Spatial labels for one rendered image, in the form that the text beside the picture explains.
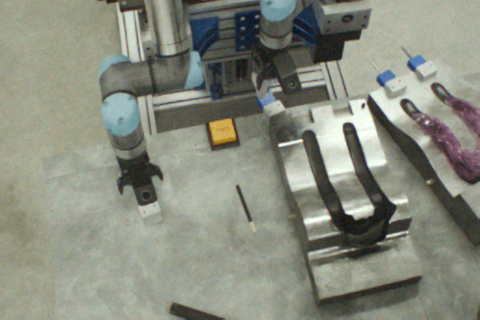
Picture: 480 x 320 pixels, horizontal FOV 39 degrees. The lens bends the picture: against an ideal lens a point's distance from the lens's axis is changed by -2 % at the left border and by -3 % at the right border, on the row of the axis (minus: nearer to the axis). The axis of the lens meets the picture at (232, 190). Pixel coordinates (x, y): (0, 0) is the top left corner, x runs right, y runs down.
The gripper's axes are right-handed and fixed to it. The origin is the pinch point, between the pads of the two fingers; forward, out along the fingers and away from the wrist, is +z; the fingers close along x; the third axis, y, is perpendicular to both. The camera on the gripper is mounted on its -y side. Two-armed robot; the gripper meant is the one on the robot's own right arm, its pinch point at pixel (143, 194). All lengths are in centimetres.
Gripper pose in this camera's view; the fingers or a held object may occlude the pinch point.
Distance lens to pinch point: 169.6
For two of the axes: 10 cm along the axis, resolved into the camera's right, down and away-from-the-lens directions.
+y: -3.6, -8.3, 4.3
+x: -9.3, 3.3, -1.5
